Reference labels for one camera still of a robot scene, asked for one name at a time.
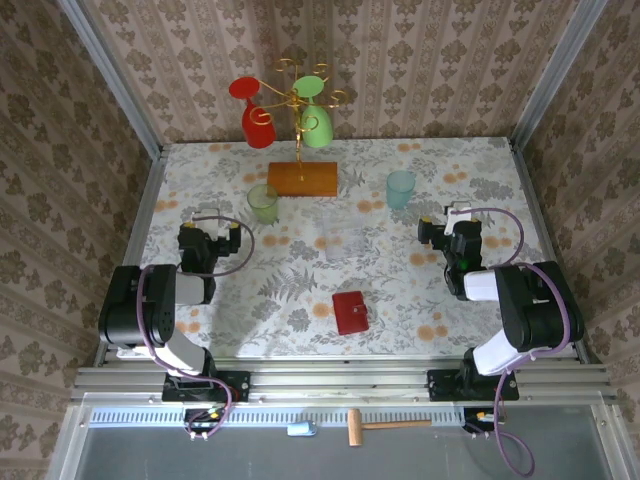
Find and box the red card holder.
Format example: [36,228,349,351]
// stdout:
[331,290,371,337]

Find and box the red wine glass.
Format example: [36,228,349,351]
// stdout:
[228,76,278,150]

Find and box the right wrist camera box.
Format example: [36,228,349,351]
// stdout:
[446,201,484,250]

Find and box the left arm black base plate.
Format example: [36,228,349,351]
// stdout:
[162,370,252,403]

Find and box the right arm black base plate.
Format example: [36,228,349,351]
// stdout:
[427,368,520,402]

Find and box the green wine glass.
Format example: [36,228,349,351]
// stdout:
[291,74,335,149]

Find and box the teal plastic tumbler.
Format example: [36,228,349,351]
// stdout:
[385,170,417,211]

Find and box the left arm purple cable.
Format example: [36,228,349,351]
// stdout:
[135,212,257,442]

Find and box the aluminium corner post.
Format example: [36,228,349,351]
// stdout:
[508,0,610,151]
[57,0,165,160]

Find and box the clear plastic card box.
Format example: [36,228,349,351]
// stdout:
[321,209,365,262]

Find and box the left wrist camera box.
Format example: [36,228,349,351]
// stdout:
[191,203,224,241]

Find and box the floral tablecloth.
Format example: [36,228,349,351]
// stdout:
[116,136,577,360]

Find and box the black connector with wires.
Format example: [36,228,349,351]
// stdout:
[462,407,504,441]
[182,407,229,444]

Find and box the aluminium cross rail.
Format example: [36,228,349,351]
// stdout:
[69,363,619,404]

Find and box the grey metal panel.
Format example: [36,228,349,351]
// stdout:
[47,394,640,480]

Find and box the green plastic tumbler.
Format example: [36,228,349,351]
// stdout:
[246,183,280,226]

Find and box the gold wire rack wooden base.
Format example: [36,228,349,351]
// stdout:
[249,57,348,199]

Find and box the white slotted cable duct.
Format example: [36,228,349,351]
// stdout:
[88,407,471,429]

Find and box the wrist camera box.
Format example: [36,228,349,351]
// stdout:
[446,201,484,250]
[191,203,224,241]

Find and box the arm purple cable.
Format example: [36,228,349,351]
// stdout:
[452,207,572,477]
[135,212,257,442]

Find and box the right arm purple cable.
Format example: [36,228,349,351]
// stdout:
[452,207,572,477]

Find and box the wooden mallet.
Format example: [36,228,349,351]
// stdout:
[347,408,433,448]

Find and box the aluminium table side rail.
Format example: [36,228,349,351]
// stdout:
[509,142,604,366]
[92,147,169,369]

